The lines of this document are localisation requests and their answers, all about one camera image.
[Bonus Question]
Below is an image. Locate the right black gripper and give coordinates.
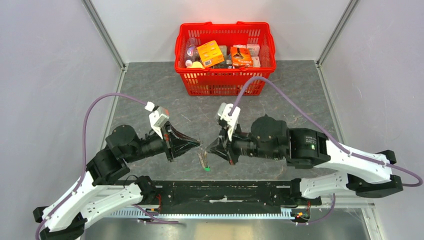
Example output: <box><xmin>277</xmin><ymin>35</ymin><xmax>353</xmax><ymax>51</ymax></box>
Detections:
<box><xmin>206</xmin><ymin>119</ymin><xmax>282</xmax><ymax>165</ymax></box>

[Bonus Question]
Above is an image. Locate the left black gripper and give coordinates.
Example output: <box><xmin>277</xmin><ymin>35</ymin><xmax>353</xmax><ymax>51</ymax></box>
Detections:
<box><xmin>125</xmin><ymin>120</ymin><xmax>202</xmax><ymax>163</ymax></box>

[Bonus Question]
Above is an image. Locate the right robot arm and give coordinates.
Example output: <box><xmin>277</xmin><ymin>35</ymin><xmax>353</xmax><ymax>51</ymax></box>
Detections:
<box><xmin>206</xmin><ymin>115</ymin><xmax>404</xmax><ymax>205</ymax></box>

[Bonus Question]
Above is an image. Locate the plastic bottle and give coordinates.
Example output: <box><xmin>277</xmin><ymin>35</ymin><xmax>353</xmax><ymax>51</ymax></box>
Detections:
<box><xmin>184</xmin><ymin>37</ymin><xmax>200</xmax><ymax>68</ymax></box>

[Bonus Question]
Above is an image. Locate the red shopping basket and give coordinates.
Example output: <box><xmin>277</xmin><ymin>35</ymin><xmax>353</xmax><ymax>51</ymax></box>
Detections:
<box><xmin>174</xmin><ymin>21</ymin><xmax>277</xmax><ymax>96</ymax></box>

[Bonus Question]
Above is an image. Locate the orange box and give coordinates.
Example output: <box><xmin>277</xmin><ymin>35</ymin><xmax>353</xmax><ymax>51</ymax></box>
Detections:
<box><xmin>196</xmin><ymin>40</ymin><xmax>225</xmax><ymax>68</ymax></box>

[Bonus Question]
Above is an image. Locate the orange black package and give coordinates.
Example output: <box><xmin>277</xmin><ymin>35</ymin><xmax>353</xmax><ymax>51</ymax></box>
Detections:
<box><xmin>230</xmin><ymin>46</ymin><xmax>254</xmax><ymax>68</ymax></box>

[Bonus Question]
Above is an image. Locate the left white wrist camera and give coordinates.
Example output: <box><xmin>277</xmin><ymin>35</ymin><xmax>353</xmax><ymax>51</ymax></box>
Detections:
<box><xmin>144</xmin><ymin>101</ymin><xmax>170</xmax><ymax>140</ymax></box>

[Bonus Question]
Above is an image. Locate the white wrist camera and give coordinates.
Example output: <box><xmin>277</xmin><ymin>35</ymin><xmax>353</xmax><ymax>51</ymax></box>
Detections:
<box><xmin>217</xmin><ymin>102</ymin><xmax>241</xmax><ymax>142</ymax></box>
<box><xmin>144</xmin><ymin>101</ymin><xmax>170</xmax><ymax>140</ymax></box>

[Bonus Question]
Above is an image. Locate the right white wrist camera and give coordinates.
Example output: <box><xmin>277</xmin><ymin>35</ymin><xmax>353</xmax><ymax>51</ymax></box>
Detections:
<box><xmin>217</xmin><ymin>102</ymin><xmax>241</xmax><ymax>142</ymax></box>

